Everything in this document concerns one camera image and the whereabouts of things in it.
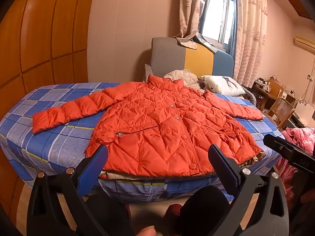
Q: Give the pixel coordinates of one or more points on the wooden wicker chair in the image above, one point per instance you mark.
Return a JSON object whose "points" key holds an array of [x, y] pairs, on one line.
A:
{"points": [[283, 108]]}

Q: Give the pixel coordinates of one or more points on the wooden desk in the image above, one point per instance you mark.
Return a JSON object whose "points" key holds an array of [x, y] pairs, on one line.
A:
{"points": [[260, 91]]}

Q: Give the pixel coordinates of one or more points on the person's right forearm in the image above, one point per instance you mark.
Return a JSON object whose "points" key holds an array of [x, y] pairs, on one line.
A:
{"points": [[306, 206]]}

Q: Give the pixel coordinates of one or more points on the red slipper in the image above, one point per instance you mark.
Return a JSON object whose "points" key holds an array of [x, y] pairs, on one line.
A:
{"points": [[174, 210]]}

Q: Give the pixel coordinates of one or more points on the grey yellow blue headboard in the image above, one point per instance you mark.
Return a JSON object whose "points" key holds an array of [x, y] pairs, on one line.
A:
{"points": [[167, 59]]}

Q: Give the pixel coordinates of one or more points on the bed with blue plaid sheet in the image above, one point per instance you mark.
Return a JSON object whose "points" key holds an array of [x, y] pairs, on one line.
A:
{"points": [[49, 140]]}

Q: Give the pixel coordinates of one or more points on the patterned beige curtain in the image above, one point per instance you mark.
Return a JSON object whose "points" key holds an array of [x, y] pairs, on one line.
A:
{"points": [[251, 29], [192, 5]]}

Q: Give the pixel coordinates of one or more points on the window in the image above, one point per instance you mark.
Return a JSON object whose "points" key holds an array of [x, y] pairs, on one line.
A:
{"points": [[219, 17]]}

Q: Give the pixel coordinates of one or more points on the wooden wardrobe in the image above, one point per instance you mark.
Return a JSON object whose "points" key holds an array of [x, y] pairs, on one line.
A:
{"points": [[49, 29]]}

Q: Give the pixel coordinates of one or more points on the white printed pillow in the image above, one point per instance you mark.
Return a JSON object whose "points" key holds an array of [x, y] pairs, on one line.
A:
{"points": [[221, 83]]}

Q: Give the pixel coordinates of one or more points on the pink blanket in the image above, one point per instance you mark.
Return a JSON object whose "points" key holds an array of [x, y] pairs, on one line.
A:
{"points": [[300, 137]]}

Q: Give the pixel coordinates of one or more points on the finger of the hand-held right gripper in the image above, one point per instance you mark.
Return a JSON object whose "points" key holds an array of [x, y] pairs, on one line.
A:
{"points": [[278, 145]]}

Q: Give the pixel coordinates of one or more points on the beige quilted jacket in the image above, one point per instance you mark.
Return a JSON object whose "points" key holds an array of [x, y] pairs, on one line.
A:
{"points": [[182, 76]]}

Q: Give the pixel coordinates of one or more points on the person's left hand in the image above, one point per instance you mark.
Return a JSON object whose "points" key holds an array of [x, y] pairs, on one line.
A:
{"points": [[146, 231]]}

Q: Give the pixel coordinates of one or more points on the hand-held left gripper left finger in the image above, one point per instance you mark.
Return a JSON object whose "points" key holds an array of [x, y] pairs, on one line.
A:
{"points": [[92, 169]]}

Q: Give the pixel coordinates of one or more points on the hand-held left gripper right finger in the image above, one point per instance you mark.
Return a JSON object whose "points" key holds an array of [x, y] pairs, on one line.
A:
{"points": [[232, 177]]}

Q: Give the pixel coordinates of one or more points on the orange quilted puffer jacket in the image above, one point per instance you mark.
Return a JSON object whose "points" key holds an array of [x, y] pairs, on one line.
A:
{"points": [[152, 127]]}

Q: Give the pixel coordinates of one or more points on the wall air conditioner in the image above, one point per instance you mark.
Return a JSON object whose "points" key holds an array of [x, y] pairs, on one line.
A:
{"points": [[305, 43]]}

